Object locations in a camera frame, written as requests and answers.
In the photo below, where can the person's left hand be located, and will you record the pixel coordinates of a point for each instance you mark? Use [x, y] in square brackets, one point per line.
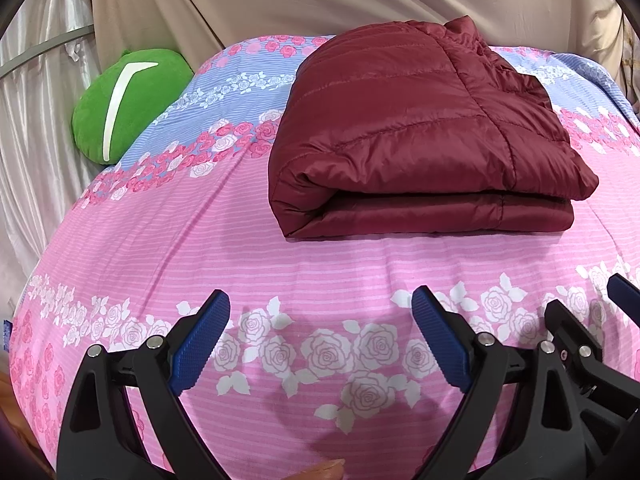
[320, 469]

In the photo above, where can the pink floral blanket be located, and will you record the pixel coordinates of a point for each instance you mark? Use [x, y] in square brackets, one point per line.
[280, 270]

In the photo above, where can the beige draped cloth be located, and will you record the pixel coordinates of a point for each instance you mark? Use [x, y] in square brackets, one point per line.
[350, 0]

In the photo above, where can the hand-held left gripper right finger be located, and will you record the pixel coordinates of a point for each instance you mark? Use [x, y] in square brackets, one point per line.
[440, 340]

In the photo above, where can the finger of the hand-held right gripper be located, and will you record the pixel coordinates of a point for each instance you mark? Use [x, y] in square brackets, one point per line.
[570, 322]
[622, 292]

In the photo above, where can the maroon puffer jacket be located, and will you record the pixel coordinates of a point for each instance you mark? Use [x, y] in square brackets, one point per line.
[415, 125]

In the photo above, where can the grey metal rod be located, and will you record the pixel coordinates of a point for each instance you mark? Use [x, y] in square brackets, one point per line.
[45, 50]

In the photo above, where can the silver satin curtain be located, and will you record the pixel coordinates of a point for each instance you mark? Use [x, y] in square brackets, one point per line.
[35, 125]

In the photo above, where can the green plush pillow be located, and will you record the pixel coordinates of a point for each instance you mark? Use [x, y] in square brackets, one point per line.
[130, 105]

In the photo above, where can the cream floral pillow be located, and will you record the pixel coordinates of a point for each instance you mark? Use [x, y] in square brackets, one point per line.
[631, 65]

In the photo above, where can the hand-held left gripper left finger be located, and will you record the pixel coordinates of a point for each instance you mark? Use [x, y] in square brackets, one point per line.
[200, 345]

